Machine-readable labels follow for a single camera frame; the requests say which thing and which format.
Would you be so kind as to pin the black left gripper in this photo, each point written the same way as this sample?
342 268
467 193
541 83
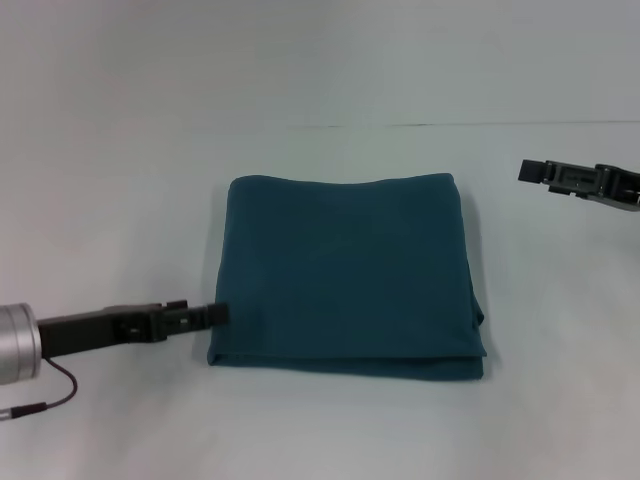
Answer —
95 330

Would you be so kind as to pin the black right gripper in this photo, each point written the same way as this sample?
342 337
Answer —
617 187

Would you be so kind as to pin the blue teal shirt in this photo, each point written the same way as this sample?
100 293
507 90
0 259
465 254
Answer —
345 275

